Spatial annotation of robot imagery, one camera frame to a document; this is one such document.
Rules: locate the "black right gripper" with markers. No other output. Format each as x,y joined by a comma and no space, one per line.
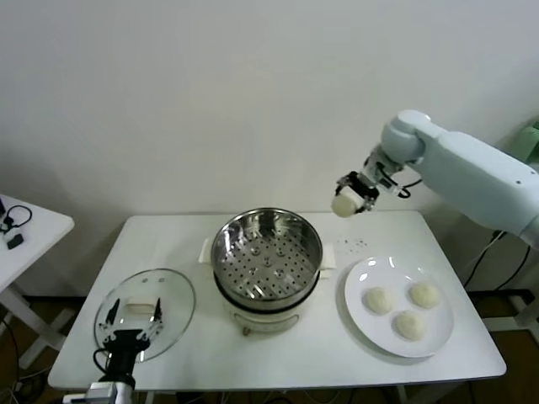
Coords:
363,185

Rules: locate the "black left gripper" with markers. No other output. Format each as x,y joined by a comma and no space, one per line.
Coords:
124,349

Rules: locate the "white steamed baozi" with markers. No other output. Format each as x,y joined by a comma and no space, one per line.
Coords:
425,295
410,326
379,301
345,204

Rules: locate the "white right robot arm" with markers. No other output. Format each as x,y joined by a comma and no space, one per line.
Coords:
463,168

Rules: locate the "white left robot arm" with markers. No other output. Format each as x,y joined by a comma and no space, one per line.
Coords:
126,393

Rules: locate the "perforated steel steamer basket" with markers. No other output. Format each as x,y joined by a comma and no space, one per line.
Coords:
223,252

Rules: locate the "round glass pot lid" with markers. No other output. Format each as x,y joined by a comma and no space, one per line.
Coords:
168,290

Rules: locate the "white rectangular work table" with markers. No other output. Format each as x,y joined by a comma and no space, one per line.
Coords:
168,240

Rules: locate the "small white side table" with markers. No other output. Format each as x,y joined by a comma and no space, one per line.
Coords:
42,227

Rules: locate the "white electric cooker base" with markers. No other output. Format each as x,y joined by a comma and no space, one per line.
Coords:
265,322

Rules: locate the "small black box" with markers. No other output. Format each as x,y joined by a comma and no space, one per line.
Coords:
16,242

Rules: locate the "large white round plate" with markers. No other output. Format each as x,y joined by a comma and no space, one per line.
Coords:
379,336

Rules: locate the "pale green appliance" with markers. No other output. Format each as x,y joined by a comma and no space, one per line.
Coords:
531,139

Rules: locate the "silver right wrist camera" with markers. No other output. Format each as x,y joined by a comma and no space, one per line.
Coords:
381,174

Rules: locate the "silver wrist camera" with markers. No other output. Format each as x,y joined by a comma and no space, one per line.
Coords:
381,174
101,393

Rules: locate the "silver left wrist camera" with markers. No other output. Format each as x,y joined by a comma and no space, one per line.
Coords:
101,393

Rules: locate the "white stand frame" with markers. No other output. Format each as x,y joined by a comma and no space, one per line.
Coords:
522,311

